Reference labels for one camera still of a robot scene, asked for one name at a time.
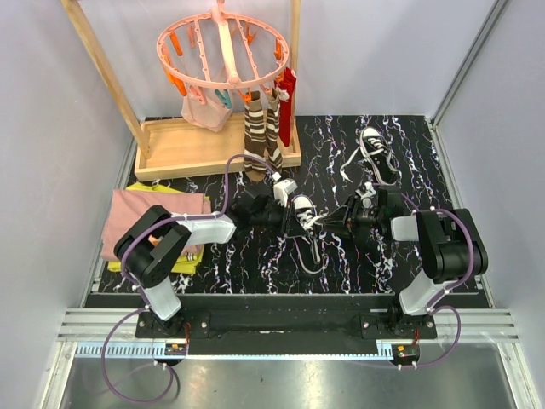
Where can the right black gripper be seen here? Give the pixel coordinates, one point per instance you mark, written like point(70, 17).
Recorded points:
point(342, 221)

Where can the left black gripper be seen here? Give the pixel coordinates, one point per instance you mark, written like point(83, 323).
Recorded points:
point(283, 212)

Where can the white shoelace sneaker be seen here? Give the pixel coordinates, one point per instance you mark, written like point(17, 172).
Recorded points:
point(308, 218)
point(357, 157)

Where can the black sneaker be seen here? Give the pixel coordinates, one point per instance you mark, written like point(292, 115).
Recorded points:
point(306, 244)
point(371, 136)

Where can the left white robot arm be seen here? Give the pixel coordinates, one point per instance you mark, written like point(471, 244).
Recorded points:
point(150, 248)

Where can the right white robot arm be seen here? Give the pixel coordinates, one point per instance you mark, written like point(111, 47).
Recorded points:
point(451, 250)

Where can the black marble pattern mat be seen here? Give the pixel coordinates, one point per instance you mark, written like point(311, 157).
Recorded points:
point(261, 262)

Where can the brown striped sock right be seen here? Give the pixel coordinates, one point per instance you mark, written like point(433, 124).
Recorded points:
point(274, 155)

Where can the brown striped sock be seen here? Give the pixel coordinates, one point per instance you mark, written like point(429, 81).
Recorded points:
point(274, 155)
point(254, 138)

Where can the brown striped sock left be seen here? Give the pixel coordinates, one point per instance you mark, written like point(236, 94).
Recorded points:
point(254, 138)

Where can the pink cloth hanging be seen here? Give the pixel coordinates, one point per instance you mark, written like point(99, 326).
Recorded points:
point(212, 115)

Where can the red sock hanging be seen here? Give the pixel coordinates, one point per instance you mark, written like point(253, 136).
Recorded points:
point(286, 87)

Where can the pink folded t-shirt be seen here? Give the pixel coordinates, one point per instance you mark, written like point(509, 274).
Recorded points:
point(128, 206)

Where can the pink round clip hanger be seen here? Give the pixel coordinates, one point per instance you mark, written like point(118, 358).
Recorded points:
point(211, 57)

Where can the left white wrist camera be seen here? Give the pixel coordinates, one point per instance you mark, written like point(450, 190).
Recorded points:
point(282, 190)

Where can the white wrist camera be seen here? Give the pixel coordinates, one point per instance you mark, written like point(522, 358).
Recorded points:
point(282, 190)
point(366, 190)

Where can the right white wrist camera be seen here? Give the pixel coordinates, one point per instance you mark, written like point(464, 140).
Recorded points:
point(366, 190)

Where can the wooden rack frame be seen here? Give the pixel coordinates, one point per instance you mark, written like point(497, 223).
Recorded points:
point(171, 148)

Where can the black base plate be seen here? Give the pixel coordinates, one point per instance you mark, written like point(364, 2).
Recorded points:
point(365, 316)

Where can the aluminium rail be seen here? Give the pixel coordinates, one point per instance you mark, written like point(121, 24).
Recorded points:
point(116, 334)

